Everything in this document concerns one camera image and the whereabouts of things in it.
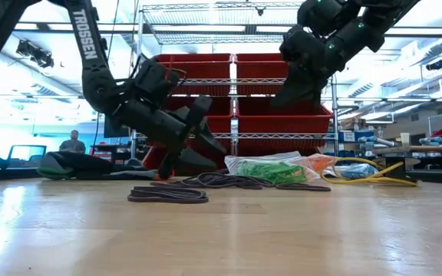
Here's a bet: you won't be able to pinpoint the computer monitor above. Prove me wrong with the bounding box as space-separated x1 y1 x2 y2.
6 144 48 169

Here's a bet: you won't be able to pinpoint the loose dark rubber bands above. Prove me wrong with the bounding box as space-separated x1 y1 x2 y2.
127 185 210 205

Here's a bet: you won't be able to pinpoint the blue storage bin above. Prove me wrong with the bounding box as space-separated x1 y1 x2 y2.
327 150 361 166

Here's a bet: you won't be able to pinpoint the single dark rubber band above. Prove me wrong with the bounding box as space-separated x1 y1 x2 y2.
274 182 332 192

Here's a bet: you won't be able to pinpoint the yellow cable coil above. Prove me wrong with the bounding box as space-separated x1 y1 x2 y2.
320 156 420 188

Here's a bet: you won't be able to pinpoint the black bundle with green edge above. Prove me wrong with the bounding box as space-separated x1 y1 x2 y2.
35 149 159 181

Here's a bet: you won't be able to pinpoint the dark grey monitor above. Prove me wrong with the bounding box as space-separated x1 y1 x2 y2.
104 117 132 139

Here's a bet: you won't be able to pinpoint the orange rubber bands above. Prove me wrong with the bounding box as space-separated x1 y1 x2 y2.
308 155 338 174

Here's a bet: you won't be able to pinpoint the black hanging cable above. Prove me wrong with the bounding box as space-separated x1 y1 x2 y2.
91 0 120 153

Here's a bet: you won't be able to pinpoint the chrome wire shelf rack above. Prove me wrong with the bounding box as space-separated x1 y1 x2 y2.
130 2 341 172

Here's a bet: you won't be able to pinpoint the blue rubber bands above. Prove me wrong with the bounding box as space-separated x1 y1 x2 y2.
338 163 378 179

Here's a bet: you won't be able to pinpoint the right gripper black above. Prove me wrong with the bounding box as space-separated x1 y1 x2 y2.
269 25 347 109

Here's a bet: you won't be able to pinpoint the pale blue cylindrical part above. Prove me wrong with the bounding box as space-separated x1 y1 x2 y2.
419 136 442 148
358 135 398 152

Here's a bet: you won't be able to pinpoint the green rubber bands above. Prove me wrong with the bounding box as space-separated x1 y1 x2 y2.
238 159 308 185

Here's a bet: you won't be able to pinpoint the person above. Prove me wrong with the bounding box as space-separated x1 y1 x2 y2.
58 129 87 153

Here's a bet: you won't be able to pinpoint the dark rubber bands pile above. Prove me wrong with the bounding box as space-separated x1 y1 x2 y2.
150 171 274 191

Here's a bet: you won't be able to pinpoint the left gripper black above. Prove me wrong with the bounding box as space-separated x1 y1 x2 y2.
109 95 229 173

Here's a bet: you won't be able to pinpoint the blue bin with white label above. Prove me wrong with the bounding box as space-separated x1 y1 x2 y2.
338 130 367 144

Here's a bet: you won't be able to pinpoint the clear zip bag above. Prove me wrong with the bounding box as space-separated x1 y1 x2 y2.
326 163 379 180
223 151 322 185
293 153 339 177

